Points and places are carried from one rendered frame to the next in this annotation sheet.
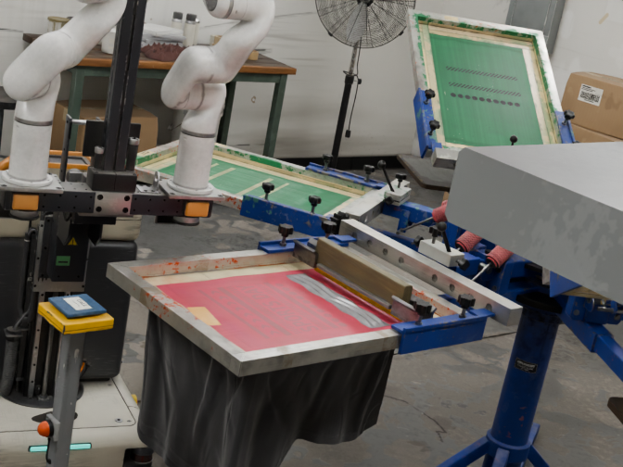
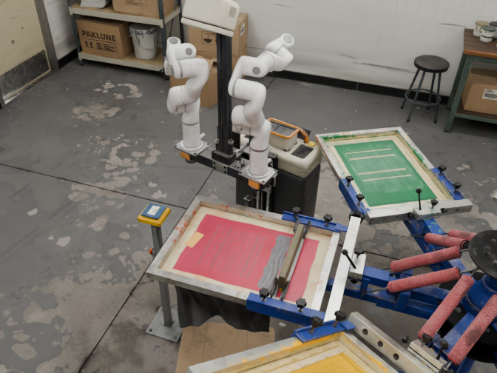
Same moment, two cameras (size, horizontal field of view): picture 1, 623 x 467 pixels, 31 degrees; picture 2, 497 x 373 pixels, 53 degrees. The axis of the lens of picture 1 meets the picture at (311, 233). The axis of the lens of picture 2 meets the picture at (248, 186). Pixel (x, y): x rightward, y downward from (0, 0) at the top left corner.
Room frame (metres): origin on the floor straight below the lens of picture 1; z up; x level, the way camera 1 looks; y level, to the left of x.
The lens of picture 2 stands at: (1.84, -1.45, 2.69)
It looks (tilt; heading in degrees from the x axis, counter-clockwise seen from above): 38 degrees down; 60
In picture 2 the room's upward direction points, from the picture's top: 1 degrees clockwise
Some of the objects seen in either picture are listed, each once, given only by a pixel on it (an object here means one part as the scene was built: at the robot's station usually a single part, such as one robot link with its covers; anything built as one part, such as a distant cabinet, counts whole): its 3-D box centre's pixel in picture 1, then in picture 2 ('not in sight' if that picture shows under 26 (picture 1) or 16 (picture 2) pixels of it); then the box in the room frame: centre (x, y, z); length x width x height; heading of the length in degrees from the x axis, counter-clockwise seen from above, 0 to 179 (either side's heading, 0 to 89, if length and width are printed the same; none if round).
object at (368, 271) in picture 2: (451, 265); (368, 274); (3.06, -0.41, 1.02); 0.17 x 0.06 x 0.05; 132
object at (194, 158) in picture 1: (192, 158); (259, 158); (2.94, 0.36, 1.21); 0.16 x 0.13 x 0.15; 28
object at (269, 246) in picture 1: (302, 252); (310, 225); (3.05, 0.01, 0.98); 0.30 x 0.05 x 0.07; 132
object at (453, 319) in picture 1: (438, 330); (281, 308); (2.64, -0.36, 0.98); 0.30 x 0.05 x 0.07; 132
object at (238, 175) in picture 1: (297, 169); (396, 171); (3.67, 0.09, 1.05); 1.08 x 0.61 x 0.23; 72
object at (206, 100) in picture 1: (199, 104); (257, 132); (2.92, 0.36, 1.37); 0.13 x 0.10 x 0.16; 130
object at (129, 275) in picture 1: (298, 298); (248, 251); (2.68, 0.00, 0.97); 0.79 x 0.58 x 0.04; 132
